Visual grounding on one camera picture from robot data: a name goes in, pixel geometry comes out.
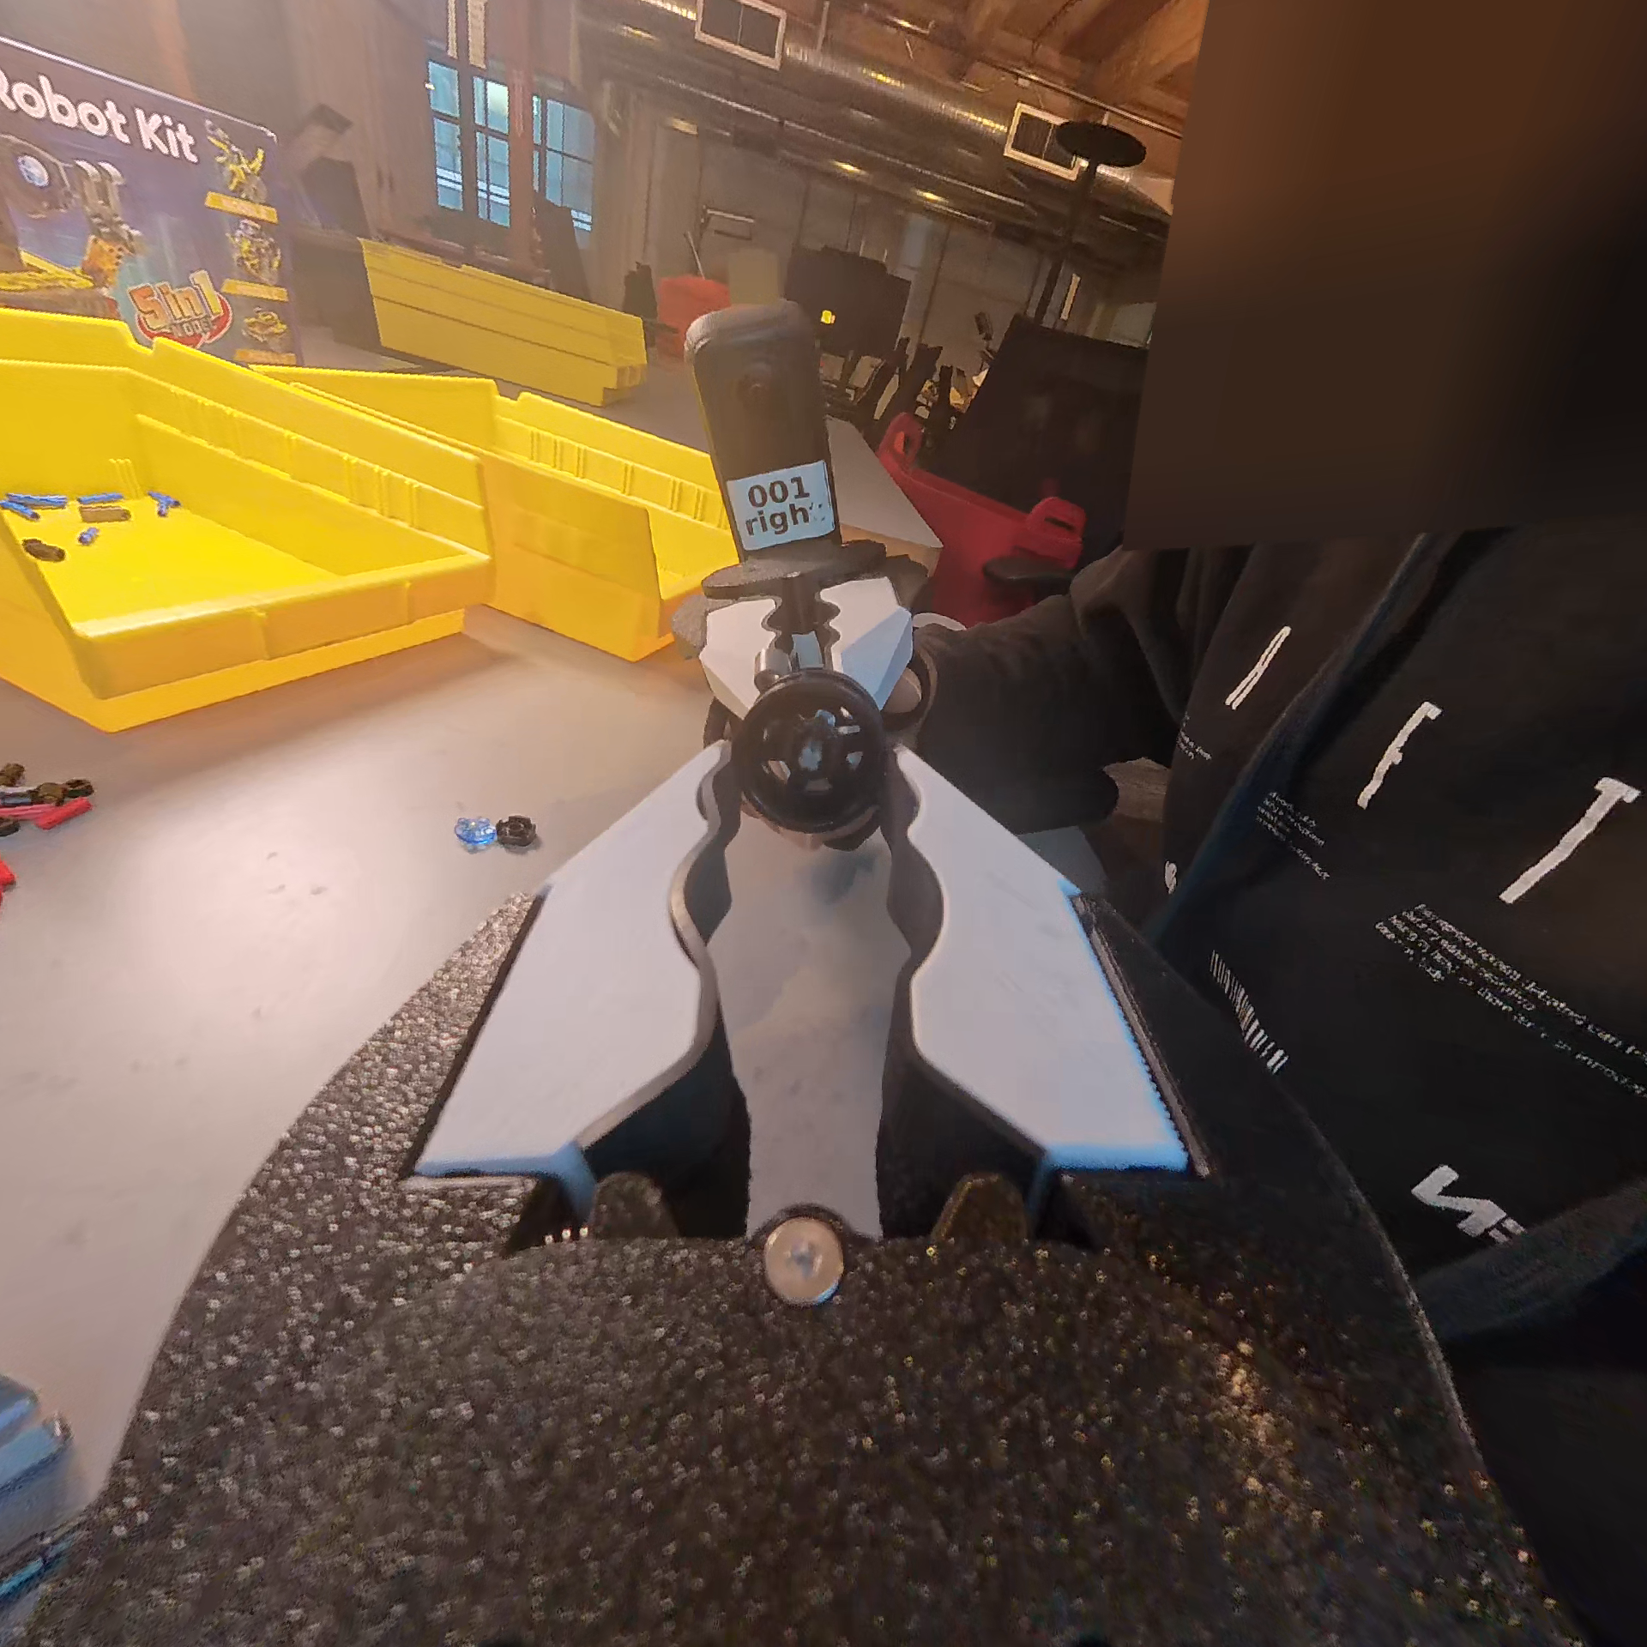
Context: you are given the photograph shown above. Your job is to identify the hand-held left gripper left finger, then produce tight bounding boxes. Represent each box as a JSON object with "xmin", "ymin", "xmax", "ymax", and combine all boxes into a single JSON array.
[{"xmin": 413, "ymin": 744, "xmax": 748, "ymax": 1181}]

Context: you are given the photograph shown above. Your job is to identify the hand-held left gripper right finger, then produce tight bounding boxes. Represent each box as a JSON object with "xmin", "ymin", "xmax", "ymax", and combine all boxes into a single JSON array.
[{"xmin": 880, "ymin": 748, "xmax": 1191, "ymax": 1179}]

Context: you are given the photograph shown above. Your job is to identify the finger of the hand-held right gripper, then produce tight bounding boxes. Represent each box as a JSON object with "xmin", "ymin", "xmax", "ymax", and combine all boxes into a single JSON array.
[
  {"xmin": 836, "ymin": 583, "xmax": 919, "ymax": 726},
  {"xmin": 699, "ymin": 603, "xmax": 782, "ymax": 742}
]

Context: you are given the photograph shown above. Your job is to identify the black toy wheel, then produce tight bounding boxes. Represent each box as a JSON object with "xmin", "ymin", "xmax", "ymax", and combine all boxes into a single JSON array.
[{"xmin": 732, "ymin": 669, "xmax": 891, "ymax": 842}]

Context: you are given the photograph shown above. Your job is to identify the grey desk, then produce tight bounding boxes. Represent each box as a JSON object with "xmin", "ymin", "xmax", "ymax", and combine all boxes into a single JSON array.
[{"xmin": 0, "ymin": 322, "xmax": 1121, "ymax": 1509}]

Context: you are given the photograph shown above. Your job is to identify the red plastic container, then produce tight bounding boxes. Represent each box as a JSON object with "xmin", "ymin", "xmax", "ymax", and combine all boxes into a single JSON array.
[{"xmin": 878, "ymin": 413, "xmax": 1087, "ymax": 628}]

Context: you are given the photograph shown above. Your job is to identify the wooden edged table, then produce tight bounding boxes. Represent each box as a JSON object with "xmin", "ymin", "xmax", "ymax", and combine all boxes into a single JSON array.
[{"xmin": 823, "ymin": 415, "xmax": 948, "ymax": 556}]

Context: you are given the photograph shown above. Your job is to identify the yellow storage bin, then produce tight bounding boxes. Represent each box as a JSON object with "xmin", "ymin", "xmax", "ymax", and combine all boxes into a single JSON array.
[
  {"xmin": 256, "ymin": 364, "xmax": 740, "ymax": 665},
  {"xmin": 0, "ymin": 307, "xmax": 495, "ymax": 736},
  {"xmin": 360, "ymin": 238, "xmax": 648, "ymax": 407}
]

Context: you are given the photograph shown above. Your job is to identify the large paned window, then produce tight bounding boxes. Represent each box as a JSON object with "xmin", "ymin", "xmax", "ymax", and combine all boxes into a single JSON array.
[{"xmin": 425, "ymin": 58, "xmax": 599, "ymax": 236}]

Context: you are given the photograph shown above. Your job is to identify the person in black hoodie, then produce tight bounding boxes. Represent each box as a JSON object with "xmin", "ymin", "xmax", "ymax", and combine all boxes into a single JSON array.
[{"xmin": 1119, "ymin": 526, "xmax": 1647, "ymax": 1647}]

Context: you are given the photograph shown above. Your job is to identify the black round stand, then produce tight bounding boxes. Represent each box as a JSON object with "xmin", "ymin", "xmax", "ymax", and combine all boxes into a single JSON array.
[{"xmin": 1048, "ymin": 122, "xmax": 1148, "ymax": 316}]

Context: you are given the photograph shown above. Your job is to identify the pile of small brick pieces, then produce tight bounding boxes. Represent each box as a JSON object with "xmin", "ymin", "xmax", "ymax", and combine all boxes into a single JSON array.
[{"xmin": 0, "ymin": 760, "xmax": 97, "ymax": 909}]

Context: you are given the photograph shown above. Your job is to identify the cluster of blue brick pins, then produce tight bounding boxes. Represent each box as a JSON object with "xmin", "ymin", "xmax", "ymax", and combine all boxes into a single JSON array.
[{"xmin": 0, "ymin": 489, "xmax": 182, "ymax": 565}]

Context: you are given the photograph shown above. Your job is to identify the blue robot kit box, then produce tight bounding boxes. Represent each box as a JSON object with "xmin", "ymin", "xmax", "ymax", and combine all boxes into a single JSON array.
[{"xmin": 0, "ymin": 36, "xmax": 303, "ymax": 369}]

